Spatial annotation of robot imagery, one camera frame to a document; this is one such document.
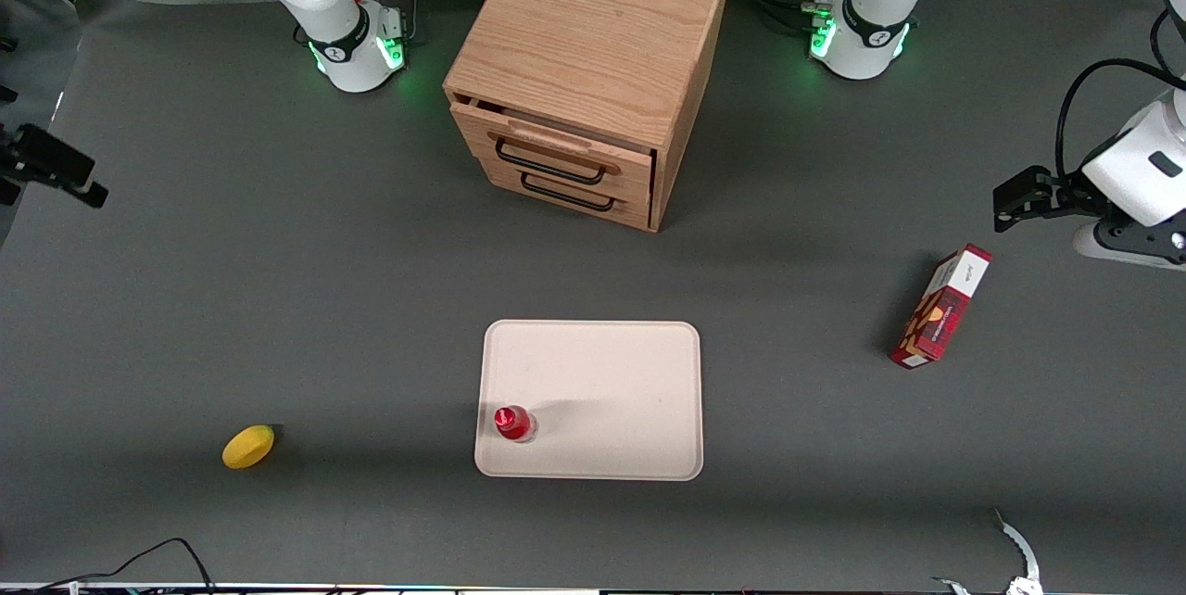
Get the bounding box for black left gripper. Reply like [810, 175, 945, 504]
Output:
[993, 166, 1113, 234]

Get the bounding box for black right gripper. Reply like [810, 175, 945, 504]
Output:
[0, 123, 110, 209]

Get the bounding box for red coke bottle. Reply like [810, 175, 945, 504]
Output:
[494, 405, 538, 444]

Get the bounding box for beige rectangular tray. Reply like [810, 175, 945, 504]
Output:
[474, 320, 704, 482]

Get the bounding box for red cookie box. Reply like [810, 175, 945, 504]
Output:
[889, 243, 993, 370]

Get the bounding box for yellow lemon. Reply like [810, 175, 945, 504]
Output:
[222, 424, 276, 470]

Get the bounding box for white curved plastic strip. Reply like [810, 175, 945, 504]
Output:
[931, 509, 1044, 595]

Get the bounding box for wooden drawer cabinet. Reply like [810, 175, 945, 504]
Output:
[443, 0, 733, 233]

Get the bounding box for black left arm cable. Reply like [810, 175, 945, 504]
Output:
[1056, 9, 1186, 179]

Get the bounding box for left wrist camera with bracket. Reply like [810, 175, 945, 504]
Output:
[1075, 220, 1186, 273]

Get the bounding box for thin black cable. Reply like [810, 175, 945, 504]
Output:
[0, 538, 216, 595]

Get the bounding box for wooden drawer with black handle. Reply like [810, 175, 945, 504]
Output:
[482, 159, 653, 231]
[451, 99, 657, 199]

